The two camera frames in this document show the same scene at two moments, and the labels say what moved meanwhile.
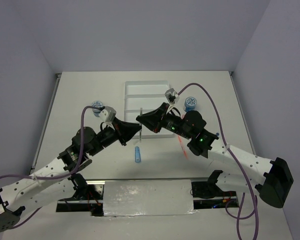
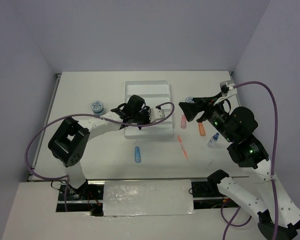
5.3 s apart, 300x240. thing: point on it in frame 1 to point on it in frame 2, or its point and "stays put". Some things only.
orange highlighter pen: [182, 147] stays put
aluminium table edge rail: [57, 79] stays put
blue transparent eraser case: [137, 154] stays put
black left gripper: [125, 130] to [147, 112]
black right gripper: [152, 119] to [206, 104]
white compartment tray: [140, 96] stays put
